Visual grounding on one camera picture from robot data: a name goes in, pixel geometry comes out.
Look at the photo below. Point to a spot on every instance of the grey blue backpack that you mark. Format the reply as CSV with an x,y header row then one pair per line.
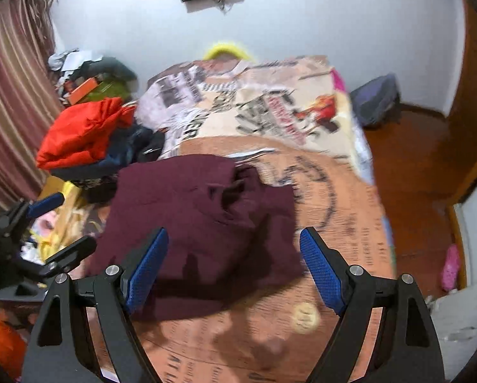
x,y
374,99

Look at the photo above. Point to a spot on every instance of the green patterned box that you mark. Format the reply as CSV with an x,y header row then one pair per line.
x,y
106,89

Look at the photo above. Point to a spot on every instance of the red orange garment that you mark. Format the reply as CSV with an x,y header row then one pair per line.
x,y
79,131

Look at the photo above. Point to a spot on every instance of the yellow orange fleece blanket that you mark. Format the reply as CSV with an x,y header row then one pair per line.
x,y
71,196

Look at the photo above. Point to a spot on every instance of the pink slipper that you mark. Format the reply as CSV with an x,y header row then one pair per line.
x,y
451,267

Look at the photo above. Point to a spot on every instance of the orange plastic bag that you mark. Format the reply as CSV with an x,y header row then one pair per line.
x,y
1,343

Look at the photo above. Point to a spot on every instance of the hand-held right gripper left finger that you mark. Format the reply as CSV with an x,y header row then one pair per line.
x,y
146,271

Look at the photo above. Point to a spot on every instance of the orange box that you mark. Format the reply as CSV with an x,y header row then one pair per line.
x,y
83,89

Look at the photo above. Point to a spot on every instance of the striped curtain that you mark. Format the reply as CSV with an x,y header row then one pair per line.
x,y
11,99

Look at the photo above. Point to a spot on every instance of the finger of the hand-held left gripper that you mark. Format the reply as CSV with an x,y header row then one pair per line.
x,y
77,251
47,204

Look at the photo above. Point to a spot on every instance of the dark blue folded clothes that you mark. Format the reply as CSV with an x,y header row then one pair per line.
x,y
130,147

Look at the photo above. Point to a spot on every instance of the pile of mixed clutter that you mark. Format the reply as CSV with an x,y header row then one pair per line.
x,y
83,64

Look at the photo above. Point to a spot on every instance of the black patterned folded cloth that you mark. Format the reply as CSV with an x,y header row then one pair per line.
x,y
91,185

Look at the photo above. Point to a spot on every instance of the maroon shirt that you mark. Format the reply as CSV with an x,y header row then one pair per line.
x,y
190,215

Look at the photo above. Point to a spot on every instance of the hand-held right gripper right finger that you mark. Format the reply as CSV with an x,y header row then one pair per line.
x,y
322,271

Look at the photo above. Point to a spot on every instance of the white cloth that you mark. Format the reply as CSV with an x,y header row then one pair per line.
x,y
462,315

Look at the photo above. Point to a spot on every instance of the printed bed sheet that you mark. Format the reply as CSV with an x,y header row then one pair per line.
x,y
342,207

